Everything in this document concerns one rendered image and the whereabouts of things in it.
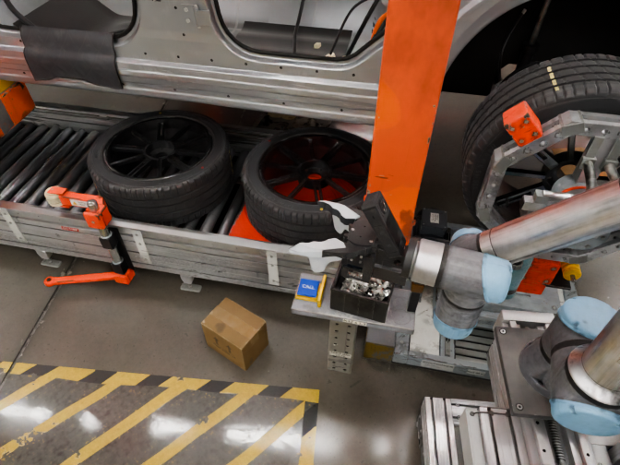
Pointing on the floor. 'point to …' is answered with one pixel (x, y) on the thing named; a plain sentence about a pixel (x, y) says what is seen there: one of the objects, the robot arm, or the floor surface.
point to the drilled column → (341, 346)
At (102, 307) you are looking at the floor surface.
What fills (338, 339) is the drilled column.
